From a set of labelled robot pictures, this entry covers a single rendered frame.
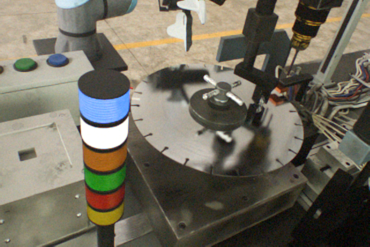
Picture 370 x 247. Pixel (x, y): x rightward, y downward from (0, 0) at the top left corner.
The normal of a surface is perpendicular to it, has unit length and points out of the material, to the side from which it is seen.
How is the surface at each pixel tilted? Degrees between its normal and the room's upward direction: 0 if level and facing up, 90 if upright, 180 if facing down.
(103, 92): 0
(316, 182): 90
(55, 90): 90
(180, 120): 0
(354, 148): 90
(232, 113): 5
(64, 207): 90
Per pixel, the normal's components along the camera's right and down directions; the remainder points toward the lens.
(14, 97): 0.49, 0.59
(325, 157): -0.86, 0.21
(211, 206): 0.14, -0.78
